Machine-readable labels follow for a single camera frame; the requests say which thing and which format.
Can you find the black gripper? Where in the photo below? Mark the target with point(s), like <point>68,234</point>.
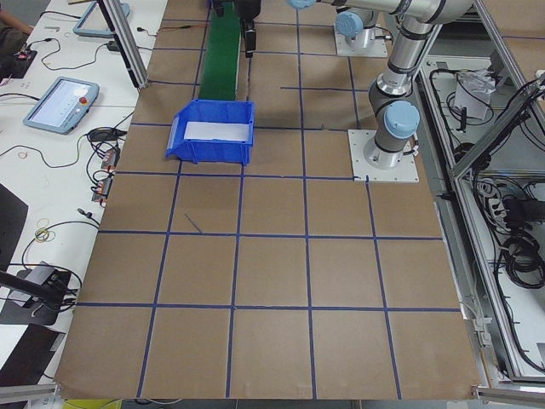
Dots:
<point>248,9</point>

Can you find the green conveyor belt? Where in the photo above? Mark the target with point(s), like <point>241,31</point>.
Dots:
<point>220,73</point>

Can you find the left blue plastic bin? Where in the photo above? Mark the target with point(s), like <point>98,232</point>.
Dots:
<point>196,151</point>

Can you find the black power adapter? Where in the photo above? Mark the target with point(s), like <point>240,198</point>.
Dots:
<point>112,46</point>

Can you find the far teach pendant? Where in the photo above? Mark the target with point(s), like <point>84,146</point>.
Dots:
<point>92,23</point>

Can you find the teach pendant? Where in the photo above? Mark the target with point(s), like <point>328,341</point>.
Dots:
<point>92,23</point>
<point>63,106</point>

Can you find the near teach pendant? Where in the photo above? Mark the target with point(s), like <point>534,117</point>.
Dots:
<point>63,106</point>

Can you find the black monitor stand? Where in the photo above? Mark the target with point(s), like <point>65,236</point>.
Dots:
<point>35,296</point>

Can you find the aluminium frame post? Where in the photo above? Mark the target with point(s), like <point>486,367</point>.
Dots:
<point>123,36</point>

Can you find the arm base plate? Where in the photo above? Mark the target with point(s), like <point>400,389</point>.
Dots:
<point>371,164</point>
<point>368,43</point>

